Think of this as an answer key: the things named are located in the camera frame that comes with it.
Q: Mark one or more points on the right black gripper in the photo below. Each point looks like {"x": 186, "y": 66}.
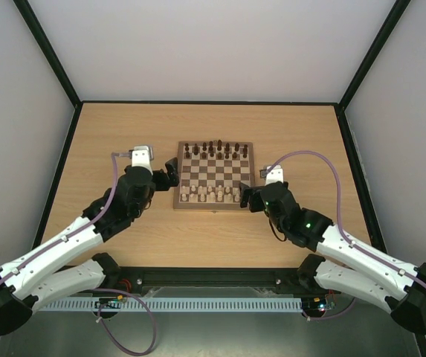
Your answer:
{"x": 253, "y": 198}

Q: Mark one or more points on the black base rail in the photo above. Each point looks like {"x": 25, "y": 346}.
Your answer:
{"x": 141, "y": 277}

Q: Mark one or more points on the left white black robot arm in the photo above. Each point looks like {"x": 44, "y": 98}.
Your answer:
{"x": 37, "y": 278}

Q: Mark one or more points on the light blue slotted cable duct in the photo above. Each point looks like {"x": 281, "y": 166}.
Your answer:
{"x": 185, "y": 304}

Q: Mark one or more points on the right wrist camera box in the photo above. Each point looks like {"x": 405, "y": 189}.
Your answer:
{"x": 272, "y": 174}

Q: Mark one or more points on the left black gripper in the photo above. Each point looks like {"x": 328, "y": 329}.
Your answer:
{"x": 165, "y": 184}

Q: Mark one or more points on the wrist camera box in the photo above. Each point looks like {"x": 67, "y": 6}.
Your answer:
{"x": 142, "y": 156}
{"x": 272, "y": 174}

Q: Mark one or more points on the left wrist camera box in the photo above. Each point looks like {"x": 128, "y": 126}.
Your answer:
{"x": 142, "y": 156}

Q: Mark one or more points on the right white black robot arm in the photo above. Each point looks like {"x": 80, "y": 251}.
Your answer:
{"x": 338, "y": 261}

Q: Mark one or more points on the wooden chess board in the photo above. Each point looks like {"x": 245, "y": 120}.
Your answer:
{"x": 195, "y": 171}

